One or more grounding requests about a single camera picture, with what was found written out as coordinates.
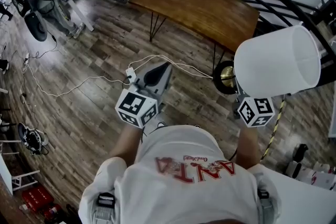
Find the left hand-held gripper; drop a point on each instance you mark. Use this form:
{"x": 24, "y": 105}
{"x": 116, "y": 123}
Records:
{"x": 136, "y": 106}

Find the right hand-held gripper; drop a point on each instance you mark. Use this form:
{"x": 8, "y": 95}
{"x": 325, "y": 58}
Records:
{"x": 256, "y": 112}

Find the white shade lamp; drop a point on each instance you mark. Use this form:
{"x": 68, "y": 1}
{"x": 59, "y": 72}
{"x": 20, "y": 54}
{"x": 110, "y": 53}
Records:
{"x": 273, "y": 60}

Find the person's left forearm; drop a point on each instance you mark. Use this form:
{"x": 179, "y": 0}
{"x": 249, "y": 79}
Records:
{"x": 126, "y": 143}

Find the person's right forearm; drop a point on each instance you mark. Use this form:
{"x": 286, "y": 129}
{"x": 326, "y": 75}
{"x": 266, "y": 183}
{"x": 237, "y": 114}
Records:
{"x": 246, "y": 147}

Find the yellow black striped tape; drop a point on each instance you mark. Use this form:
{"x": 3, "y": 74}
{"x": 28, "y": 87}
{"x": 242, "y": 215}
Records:
{"x": 275, "y": 127}

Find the white power strip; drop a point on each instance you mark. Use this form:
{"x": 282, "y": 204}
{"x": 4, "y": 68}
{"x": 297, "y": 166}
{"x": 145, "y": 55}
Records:
{"x": 130, "y": 73}

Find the black bag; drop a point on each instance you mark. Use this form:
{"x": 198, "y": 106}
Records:
{"x": 300, "y": 153}

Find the person's white t-shirt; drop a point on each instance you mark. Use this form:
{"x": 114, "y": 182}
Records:
{"x": 178, "y": 186}

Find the white cardboard box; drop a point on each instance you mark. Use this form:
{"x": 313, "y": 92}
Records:
{"x": 321, "y": 178}

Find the grey sneaker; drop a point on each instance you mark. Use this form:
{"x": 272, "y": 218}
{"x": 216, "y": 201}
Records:
{"x": 31, "y": 137}

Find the wooden table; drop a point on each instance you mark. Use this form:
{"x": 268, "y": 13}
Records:
{"x": 194, "y": 5}

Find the black office chair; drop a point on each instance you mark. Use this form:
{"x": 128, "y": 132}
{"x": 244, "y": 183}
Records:
{"x": 34, "y": 23}

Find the red fire extinguisher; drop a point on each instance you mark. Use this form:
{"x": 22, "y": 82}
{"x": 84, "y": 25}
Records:
{"x": 52, "y": 211}

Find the red fire extinguisher box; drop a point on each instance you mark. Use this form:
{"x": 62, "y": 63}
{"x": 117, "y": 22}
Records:
{"x": 36, "y": 198}

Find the white stool frame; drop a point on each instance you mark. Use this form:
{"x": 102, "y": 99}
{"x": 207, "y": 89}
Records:
{"x": 25, "y": 181}

